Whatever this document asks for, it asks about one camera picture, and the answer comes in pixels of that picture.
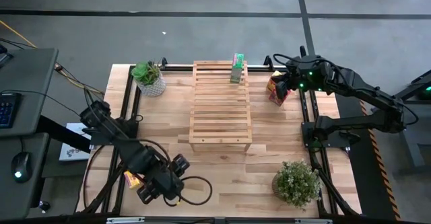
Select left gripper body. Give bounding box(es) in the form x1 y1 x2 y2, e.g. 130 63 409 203
147 162 186 200

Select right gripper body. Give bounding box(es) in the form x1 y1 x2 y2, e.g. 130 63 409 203
284 61 306 91

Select red Froot Loops box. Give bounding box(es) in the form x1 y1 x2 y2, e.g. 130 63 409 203
268 88 291 107

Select yellow cereal box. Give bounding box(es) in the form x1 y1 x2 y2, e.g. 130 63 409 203
267 69 283 93
123 170 142 190

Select green Apple Jacks box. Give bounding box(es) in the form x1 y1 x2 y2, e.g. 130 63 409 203
230 52 246 84

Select wooden slatted shelf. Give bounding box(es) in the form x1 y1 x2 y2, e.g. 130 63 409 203
188 59 253 153

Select white printed box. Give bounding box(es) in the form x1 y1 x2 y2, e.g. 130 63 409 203
59 122 92 162

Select succulent in white patterned pot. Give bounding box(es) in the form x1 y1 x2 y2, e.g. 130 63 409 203
130 61 167 98

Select bushy plant in ribbed pot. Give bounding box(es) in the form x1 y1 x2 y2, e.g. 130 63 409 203
271 159 323 211

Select black hazard-striped floor mat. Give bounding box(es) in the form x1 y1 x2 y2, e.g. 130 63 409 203
331 79 401 221

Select black computer mouse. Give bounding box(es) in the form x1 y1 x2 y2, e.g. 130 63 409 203
11 151 34 184

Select black computer tower green lights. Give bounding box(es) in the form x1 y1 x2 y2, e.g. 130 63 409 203
416 81 431 101

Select black-legged workbench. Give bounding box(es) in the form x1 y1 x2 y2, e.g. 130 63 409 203
370 69 431 178

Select black keyboard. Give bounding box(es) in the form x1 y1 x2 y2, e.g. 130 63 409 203
0 91 22 129

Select grey desk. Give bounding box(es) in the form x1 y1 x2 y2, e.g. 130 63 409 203
0 48 59 220

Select small black desk device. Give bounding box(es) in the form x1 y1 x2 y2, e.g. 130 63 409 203
0 44 15 71

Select black cable bundle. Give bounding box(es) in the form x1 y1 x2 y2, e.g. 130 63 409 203
308 149 361 217
81 145 132 215

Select black keyboard cable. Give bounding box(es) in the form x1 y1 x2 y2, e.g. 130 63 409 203
0 89 84 117

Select black floor cable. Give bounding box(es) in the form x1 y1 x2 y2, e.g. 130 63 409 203
0 38 105 97

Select yellow floor cable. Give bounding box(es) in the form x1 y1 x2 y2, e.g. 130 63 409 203
0 20 106 96

